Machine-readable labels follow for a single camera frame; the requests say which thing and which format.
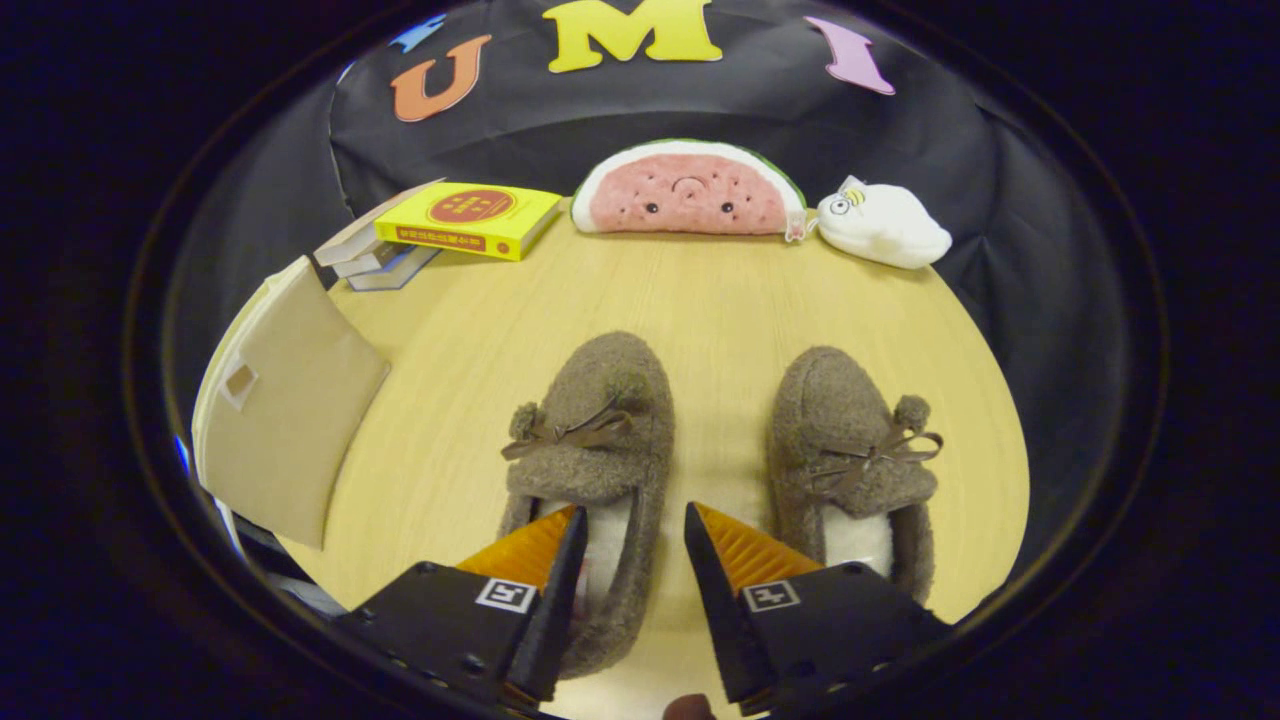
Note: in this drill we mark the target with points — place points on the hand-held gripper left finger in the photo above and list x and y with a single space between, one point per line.
460 620

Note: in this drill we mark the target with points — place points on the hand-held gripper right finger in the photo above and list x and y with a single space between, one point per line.
820 630

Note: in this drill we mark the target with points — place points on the brown fuzzy shoe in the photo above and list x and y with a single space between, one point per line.
600 400
830 420

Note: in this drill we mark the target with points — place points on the beige fabric storage box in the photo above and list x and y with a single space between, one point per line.
290 420

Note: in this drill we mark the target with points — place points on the blue book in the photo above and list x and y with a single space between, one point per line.
395 275

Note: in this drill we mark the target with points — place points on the beige book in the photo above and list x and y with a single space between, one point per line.
350 240

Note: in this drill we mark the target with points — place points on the yellow book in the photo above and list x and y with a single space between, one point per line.
470 220

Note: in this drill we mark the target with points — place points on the white plush toy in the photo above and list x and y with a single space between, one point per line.
890 230

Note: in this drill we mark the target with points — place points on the watermelon slice plush toy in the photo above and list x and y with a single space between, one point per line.
690 200

